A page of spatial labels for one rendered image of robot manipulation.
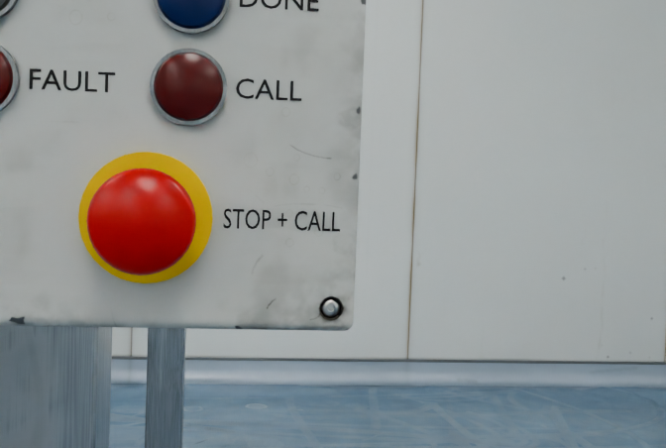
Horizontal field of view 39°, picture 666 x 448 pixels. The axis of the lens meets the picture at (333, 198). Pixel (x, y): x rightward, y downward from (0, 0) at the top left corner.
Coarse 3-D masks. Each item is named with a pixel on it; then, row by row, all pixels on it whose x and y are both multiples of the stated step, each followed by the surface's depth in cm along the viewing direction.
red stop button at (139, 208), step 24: (144, 168) 35; (96, 192) 35; (120, 192) 34; (144, 192) 34; (168, 192) 35; (96, 216) 34; (120, 216) 34; (144, 216) 34; (168, 216) 34; (192, 216) 35; (96, 240) 34; (120, 240) 34; (144, 240) 34; (168, 240) 35; (120, 264) 35; (144, 264) 35; (168, 264) 35
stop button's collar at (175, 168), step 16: (128, 160) 37; (144, 160) 37; (160, 160) 37; (176, 160) 37; (96, 176) 37; (176, 176) 37; (192, 176) 37; (192, 192) 37; (80, 208) 37; (208, 208) 37; (80, 224) 37; (208, 224) 37; (224, 224) 38; (256, 224) 38; (192, 240) 37; (96, 256) 37; (192, 256) 37; (112, 272) 37; (160, 272) 37; (176, 272) 37
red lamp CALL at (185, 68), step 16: (176, 64) 36; (192, 64) 36; (208, 64) 37; (160, 80) 36; (176, 80) 36; (192, 80) 36; (208, 80) 37; (160, 96) 36; (176, 96) 36; (192, 96) 36; (208, 96) 37; (176, 112) 37; (192, 112) 37; (208, 112) 37
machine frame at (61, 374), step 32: (0, 352) 43; (32, 352) 43; (64, 352) 43; (96, 352) 43; (160, 352) 153; (0, 384) 43; (32, 384) 43; (64, 384) 43; (96, 384) 44; (160, 384) 154; (0, 416) 43; (32, 416) 43; (64, 416) 43; (96, 416) 44; (160, 416) 154
